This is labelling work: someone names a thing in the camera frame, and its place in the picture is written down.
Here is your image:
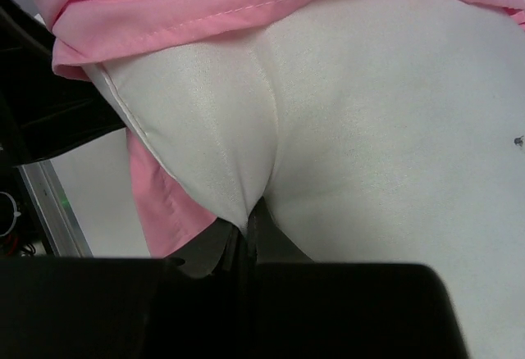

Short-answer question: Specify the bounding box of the aluminium table frame rail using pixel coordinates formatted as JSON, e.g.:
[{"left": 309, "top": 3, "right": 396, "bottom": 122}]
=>
[{"left": 19, "top": 161, "right": 93, "bottom": 257}]

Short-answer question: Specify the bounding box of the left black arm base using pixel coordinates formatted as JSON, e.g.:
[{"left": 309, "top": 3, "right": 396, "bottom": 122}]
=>
[{"left": 1, "top": 168, "right": 53, "bottom": 258}]

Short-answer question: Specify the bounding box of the white pillow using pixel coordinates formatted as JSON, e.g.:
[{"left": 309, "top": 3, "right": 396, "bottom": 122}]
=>
[{"left": 85, "top": 0, "right": 524, "bottom": 358}]

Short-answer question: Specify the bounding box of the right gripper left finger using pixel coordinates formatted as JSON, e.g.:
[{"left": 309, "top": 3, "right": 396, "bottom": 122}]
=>
[{"left": 162, "top": 220, "right": 249, "bottom": 281}]

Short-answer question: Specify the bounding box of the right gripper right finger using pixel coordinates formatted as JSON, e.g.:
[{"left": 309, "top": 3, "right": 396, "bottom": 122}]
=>
[{"left": 248, "top": 201, "right": 313, "bottom": 263}]

